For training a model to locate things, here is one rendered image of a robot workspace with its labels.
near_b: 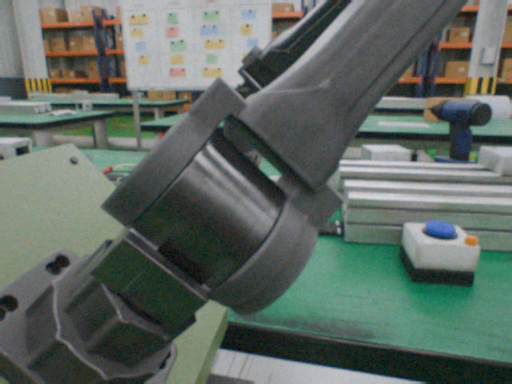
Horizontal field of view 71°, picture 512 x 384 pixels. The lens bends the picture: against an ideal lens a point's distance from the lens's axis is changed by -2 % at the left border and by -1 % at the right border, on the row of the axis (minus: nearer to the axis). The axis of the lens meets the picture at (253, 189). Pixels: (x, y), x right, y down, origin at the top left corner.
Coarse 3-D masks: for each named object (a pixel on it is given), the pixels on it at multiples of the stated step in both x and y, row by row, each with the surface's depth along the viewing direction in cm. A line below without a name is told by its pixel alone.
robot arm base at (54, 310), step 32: (64, 256) 26; (96, 256) 21; (32, 288) 23; (64, 288) 21; (96, 288) 19; (0, 320) 21; (32, 320) 21; (64, 320) 19; (96, 320) 19; (128, 320) 18; (192, 320) 22; (0, 352) 19; (32, 352) 20; (64, 352) 19; (96, 352) 19; (128, 352) 20; (160, 352) 23
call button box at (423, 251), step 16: (416, 224) 55; (416, 240) 49; (432, 240) 49; (448, 240) 49; (464, 240) 49; (400, 256) 57; (416, 256) 49; (432, 256) 48; (448, 256) 48; (464, 256) 48; (416, 272) 49; (432, 272) 49; (448, 272) 49; (464, 272) 49
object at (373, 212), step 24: (360, 192) 62; (384, 192) 66; (408, 192) 66; (432, 192) 65; (456, 192) 64; (480, 192) 64; (504, 192) 63; (360, 216) 61; (384, 216) 60; (408, 216) 60; (432, 216) 59; (456, 216) 58; (480, 216) 58; (504, 216) 57; (360, 240) 62; (384, 240) 61; (480, 240) 59; (504, 240) 58
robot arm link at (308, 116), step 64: (384, 0) 19; (448, 0) 20; (320, 64) 19; (384, 64) 20; (192, 128) 18; (256, 128) 19; (320, 128) 19; (128, 192) 17; (320, 192) 21; (256, 256) 19
